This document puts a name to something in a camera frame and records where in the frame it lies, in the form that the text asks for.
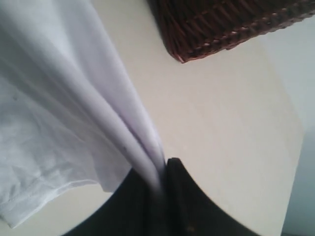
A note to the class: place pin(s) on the white shirt with red lettering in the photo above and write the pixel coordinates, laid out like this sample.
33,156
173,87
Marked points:
69,114

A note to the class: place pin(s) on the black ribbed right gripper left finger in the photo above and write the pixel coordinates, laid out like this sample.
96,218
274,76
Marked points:
133,210

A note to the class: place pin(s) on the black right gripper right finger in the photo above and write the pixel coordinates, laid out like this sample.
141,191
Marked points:
190,212

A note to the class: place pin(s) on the brown wicker laundry basket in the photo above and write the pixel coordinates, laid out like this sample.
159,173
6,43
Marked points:
195,29

